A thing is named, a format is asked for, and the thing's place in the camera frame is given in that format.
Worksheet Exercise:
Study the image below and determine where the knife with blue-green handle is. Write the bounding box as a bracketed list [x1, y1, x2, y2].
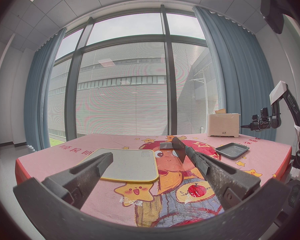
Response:
[171, 136, 197, 165]

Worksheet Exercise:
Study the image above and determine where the blue curtain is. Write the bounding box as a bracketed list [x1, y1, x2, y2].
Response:
[192, 5, 278, 142]
[23, 27, 67, 152]

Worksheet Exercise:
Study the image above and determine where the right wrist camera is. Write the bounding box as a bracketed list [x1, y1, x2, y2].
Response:
[251, 107, 269, 121]

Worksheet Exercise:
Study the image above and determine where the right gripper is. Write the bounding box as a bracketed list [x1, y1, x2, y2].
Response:
[249, 120, 263, 132]

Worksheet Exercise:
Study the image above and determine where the window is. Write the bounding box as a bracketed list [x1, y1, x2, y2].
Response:
[47, 5, 227, 144]

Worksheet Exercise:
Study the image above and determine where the cream toaster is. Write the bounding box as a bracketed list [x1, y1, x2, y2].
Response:
[207, 112, 241, 138]

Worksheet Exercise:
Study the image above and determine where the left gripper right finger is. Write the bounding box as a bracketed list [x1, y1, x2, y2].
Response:
[192, 151, 262, 213]

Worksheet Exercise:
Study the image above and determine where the cutting board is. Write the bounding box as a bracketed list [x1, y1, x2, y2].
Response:
[76, 148, 159, 183]

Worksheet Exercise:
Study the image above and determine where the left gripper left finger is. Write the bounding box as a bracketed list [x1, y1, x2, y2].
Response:
[41, 152, 114, 207]

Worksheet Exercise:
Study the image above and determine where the dark grey tray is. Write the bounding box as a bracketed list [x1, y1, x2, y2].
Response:
[215, 142, 250, 160]

